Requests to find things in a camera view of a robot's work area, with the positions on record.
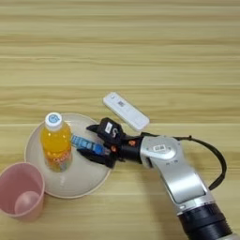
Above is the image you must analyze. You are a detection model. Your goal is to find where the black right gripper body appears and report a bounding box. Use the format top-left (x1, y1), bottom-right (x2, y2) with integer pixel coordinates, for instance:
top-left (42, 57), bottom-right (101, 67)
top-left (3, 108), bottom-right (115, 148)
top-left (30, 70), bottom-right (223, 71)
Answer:
top-left (105, 134), bottom-right (143, 166)

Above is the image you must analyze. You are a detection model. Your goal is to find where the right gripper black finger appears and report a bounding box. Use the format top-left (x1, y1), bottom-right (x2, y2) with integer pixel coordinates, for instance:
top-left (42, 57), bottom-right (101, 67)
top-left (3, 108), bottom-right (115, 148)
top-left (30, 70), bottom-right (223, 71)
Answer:
top-left (76, 147), bottom-right (116, 170)
top-left (85, 124), bottom-right (103, 135)

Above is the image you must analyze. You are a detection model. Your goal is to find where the blue tube white print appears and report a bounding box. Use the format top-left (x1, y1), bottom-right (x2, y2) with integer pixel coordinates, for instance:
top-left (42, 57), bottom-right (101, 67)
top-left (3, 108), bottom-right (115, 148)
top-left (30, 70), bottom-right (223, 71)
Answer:
top-left (70, 134), bottom-right (106, 157)

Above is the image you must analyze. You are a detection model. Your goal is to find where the white oblong plastic device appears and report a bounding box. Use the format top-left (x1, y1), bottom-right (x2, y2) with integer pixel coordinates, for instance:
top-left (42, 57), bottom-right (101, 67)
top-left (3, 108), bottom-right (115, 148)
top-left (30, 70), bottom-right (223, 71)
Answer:
top-left (102, 91), bottom-right (151, 132)

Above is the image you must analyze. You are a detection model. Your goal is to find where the orange juice bottle white cap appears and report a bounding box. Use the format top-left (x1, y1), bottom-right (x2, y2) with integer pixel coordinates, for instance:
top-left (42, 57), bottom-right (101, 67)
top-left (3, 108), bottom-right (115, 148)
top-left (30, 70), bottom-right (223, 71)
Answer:
top-left (39, 112), bottom-right (74, 173)

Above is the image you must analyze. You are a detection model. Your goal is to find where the beige round plate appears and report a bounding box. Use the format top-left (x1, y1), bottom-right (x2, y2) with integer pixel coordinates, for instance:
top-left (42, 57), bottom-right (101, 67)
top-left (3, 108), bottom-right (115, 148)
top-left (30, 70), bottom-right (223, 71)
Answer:
top-left (23, 112), bottom-right (113, 200)

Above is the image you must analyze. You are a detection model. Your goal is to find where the pink plastic cup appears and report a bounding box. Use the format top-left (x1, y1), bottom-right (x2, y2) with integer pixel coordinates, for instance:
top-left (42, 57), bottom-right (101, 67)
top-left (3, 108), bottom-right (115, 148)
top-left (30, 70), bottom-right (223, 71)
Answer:
top-left (0, 161), bottom-right (47, 223)

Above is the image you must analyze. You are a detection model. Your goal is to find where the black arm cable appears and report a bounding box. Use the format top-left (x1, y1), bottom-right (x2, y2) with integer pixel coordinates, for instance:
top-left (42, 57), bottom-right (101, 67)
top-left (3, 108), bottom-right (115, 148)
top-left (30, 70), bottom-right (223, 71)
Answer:
top-left (140, 131), bottom-right (228, 191)

